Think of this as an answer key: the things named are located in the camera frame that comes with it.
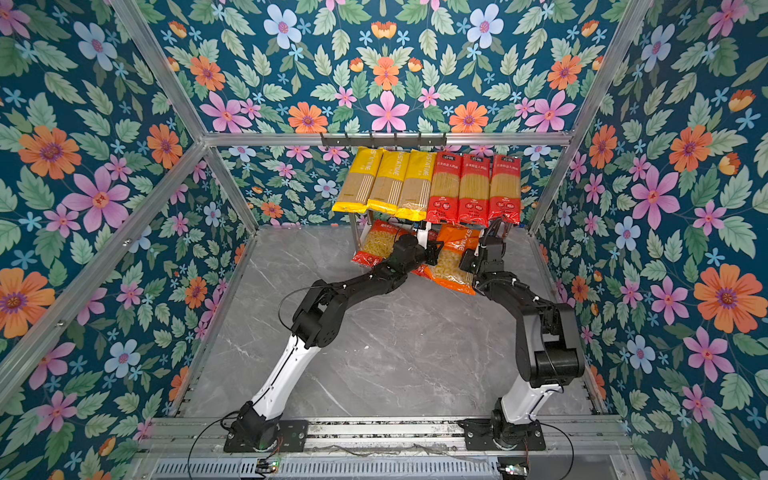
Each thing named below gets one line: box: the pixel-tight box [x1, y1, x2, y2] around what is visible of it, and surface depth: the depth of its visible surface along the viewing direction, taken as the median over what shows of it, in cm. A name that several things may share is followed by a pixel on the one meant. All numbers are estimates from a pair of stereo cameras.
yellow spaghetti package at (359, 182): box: [332, 146, 384, 214], surface depth 82 cm
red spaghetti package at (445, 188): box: [427, 152, 462, 224], surface depth 80 cm
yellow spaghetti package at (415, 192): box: [394, 148, 438, 221], surface depth 82 cm
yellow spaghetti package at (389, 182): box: [366, 149, 411, 215], surface depth 82 cm
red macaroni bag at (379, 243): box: [352, 219, 415, 268], surface depth 103 cm
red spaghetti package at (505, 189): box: [488, 154, 521, 225], surface depth 80 cm
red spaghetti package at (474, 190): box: [458, 153, 491, 227], surface depth 80 cm
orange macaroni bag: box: [424, 225, 481, 296], surface depth 96 cm
